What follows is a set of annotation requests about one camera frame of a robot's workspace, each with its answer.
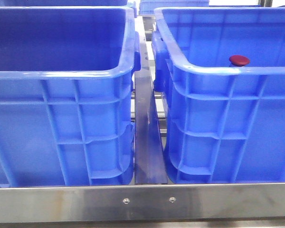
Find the blue source bin with buttons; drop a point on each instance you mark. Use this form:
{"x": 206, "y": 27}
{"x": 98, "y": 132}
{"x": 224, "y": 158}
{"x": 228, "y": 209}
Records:
{"x": 65, "y": 95}

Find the steel rack divider bar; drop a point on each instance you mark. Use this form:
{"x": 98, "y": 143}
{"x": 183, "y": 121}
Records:
{"x": 149, "y": 161}

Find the blue empty target bin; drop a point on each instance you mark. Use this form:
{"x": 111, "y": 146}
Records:
{"x": 224, "y": 124}

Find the blue background crate centre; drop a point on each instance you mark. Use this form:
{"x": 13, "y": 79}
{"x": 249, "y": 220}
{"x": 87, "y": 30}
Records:
{"x": 147, "y": 7}

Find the rail screw left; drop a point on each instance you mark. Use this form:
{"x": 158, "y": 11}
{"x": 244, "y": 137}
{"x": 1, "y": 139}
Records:
{"x": 126, "y": 201}

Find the rail screw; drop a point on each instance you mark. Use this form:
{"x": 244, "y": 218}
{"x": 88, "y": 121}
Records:
{"x": 172, "y": 199}
{"x": 126, "y": 201}

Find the rail screw right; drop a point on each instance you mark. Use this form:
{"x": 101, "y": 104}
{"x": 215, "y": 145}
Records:
{"x": 172, "y": 199}

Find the steel rack front rail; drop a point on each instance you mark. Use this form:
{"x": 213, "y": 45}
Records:
{"x": 147, "y": 202}

